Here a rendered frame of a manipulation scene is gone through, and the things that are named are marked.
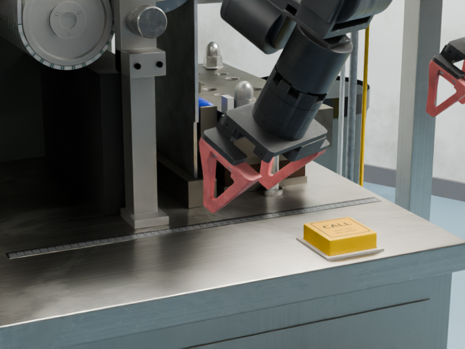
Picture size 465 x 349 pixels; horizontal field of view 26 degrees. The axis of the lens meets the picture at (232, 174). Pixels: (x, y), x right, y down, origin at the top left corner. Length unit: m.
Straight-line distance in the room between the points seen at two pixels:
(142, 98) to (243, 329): 0.33
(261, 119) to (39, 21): 0.46
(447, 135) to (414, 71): 2.21
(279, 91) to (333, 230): 0.38
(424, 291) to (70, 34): 0.57
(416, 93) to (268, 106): 1.27
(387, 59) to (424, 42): 2.28
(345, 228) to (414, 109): 0.95
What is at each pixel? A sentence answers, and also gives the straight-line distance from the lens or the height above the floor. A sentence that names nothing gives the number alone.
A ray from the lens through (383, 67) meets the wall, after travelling 4.48.
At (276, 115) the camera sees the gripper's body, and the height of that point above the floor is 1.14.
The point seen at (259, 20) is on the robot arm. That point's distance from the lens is 0.95.
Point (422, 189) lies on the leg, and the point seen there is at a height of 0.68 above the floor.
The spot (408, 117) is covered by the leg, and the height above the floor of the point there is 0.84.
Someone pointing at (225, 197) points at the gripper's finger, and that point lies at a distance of 0.97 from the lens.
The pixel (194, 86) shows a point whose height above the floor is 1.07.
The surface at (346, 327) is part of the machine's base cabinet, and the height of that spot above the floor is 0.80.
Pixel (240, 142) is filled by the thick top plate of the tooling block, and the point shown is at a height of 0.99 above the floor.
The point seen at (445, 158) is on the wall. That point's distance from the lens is 4.43.
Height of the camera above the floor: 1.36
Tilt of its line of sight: 17 degrees down
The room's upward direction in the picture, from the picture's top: straight up
